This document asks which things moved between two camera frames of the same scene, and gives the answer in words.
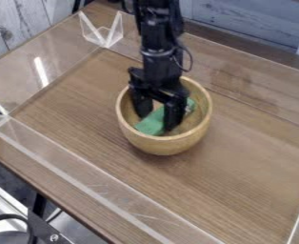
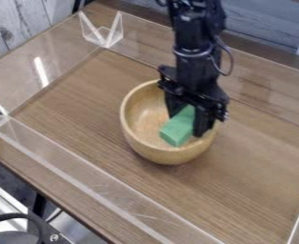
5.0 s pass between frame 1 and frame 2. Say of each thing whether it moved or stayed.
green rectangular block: moved
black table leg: stayed
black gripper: moved
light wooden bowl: moved
